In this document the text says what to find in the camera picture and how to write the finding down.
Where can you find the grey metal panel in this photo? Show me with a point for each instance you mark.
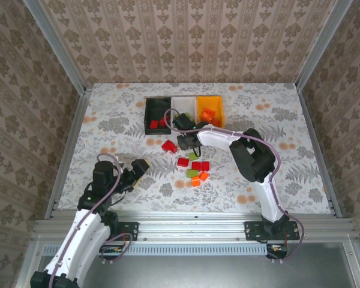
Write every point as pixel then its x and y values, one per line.
pixel 198 273

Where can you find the black plastic bin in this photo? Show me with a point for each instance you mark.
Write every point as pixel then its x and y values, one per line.
pixel 157 109

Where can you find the red lego brick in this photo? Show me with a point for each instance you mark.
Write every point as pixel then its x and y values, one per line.
pixel 162 121
pixel 183 162
pixel 167 145
pixel 196 165
pixel 153 124
pixel 204 165
pixel 174 149

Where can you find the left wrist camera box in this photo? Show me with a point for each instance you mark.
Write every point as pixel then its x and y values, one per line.
pixel 140 167

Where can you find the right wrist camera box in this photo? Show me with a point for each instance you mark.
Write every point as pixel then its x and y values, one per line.
pixel 187 143

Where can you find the small circuit board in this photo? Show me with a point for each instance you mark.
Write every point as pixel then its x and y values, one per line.
pixel 112 249
pixel 277 248

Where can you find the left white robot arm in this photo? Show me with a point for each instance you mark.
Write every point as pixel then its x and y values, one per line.
pixel 84 228

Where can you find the yellow plastic bin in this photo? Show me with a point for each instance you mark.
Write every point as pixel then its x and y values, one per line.
pixel 208 102

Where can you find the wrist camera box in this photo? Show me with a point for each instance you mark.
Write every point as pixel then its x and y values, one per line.
pixel 187 143
pixel 140 167

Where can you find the aluminium frame post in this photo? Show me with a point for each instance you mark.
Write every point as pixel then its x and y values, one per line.
pixel 321 45
pixel 59 48

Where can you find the green lego brick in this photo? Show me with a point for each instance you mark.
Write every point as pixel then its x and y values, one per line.
pixel 193 156
pixel 192 173

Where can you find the aluminium base beam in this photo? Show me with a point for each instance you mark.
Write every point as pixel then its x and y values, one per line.
pixel 192 225

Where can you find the floral patterned tablecloth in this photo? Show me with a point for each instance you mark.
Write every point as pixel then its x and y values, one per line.
pixel 258 105

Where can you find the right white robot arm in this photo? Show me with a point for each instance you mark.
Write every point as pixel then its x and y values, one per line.
pixel 252 159

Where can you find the white plastic bin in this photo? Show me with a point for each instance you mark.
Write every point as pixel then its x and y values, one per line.
pixel 183 103

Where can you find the aluminium table side rail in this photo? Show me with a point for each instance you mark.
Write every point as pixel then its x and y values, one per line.
pixel 68 150
pixel 310 120

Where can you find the orange lego brick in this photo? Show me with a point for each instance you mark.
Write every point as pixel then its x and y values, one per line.
pixel 203 175
pixel 208 114
pixel 216 121
pixel 195 181

